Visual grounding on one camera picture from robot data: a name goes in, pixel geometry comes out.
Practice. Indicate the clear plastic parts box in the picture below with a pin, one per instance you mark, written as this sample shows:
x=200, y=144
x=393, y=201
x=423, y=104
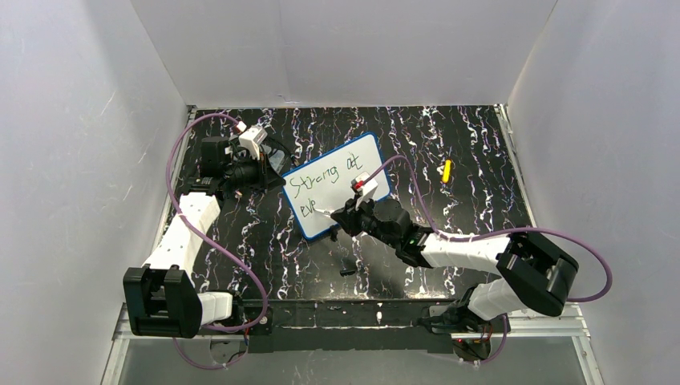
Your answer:
x=278, y=156

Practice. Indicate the aluminium frame rail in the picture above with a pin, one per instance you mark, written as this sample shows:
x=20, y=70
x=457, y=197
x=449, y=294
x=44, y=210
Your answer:
x=361, y=342

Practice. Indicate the yellow handled screwdriver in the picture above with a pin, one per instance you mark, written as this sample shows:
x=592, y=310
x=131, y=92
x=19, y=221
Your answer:
x=446, y=171

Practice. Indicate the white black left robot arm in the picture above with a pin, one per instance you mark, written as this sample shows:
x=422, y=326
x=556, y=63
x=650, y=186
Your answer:
x=161, y=299

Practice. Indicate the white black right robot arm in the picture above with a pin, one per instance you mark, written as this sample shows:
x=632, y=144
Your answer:
x=533, y=272

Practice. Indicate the blue framed whiteboard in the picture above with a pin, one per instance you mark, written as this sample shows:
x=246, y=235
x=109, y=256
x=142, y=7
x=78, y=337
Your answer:
x=324, y=183

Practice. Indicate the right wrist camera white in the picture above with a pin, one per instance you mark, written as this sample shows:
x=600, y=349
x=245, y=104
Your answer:
x=364, y=188

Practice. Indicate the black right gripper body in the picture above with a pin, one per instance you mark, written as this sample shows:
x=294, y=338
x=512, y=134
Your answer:
x=354, y=219

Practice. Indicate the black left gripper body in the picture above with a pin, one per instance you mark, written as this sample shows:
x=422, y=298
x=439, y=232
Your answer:
x=264, y=169

